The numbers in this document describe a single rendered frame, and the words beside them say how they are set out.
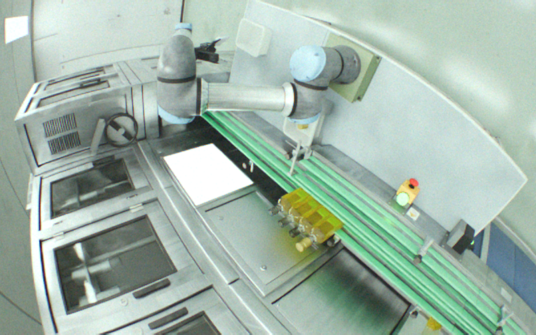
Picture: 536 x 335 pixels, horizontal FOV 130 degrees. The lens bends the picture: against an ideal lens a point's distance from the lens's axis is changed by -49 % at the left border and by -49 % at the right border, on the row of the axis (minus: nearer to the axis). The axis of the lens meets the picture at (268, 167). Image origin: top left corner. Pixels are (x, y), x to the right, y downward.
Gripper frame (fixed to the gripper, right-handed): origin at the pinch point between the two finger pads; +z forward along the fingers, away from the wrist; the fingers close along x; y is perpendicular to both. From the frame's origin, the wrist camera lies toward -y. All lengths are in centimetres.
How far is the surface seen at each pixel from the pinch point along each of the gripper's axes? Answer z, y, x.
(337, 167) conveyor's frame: 3, -78, 20
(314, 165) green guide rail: -4, -71, 21
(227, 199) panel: -30, -52, 46
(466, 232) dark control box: 10, -132, 6
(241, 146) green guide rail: -7, -29, 42
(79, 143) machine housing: -89, 21, 40
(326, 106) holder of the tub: 12, -58, 5
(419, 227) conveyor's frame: 4, -117, 15
